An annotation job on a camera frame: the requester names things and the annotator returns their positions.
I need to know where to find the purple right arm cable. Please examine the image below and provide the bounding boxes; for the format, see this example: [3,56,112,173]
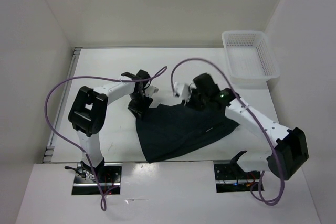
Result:
[171,57,286,206]

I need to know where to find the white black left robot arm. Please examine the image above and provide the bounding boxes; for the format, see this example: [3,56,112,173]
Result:
[68,70,158,182]

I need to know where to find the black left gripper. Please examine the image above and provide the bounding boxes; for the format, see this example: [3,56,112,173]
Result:
[128,91,153,120]

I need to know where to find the dark navy shorts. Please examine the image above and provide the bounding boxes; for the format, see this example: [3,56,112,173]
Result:
[135,104,239,163]

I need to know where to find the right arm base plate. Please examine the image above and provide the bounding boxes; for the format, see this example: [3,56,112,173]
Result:
[213,161,261,193]

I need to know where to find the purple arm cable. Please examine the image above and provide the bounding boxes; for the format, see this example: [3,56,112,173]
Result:
[45,66,168,212]
[171,57,286,206]

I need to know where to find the white plastic mesh basket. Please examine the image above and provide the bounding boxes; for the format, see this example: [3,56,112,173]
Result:
[222,30,280,85]

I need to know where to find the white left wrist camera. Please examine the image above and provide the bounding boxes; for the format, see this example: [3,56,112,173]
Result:
[145,86,159,98]

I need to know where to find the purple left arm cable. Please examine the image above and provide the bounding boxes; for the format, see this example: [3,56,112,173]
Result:
[45,66,168,212]

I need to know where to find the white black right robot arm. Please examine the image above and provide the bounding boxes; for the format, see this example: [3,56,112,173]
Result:
[186,73,309,181]

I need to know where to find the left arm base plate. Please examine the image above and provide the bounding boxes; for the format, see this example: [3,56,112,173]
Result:
[71,163,123,196]

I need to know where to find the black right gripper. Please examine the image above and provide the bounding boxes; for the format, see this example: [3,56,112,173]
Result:
[182,86,208,112]

